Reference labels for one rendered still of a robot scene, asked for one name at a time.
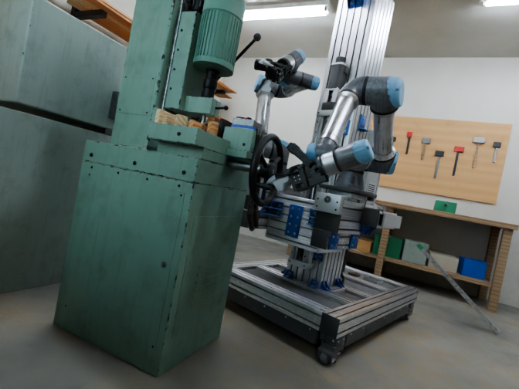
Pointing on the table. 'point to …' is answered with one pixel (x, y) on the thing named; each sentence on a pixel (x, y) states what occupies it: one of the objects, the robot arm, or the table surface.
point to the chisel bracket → (201, 106)
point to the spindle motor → (219, 35)
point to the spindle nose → (210, 82)
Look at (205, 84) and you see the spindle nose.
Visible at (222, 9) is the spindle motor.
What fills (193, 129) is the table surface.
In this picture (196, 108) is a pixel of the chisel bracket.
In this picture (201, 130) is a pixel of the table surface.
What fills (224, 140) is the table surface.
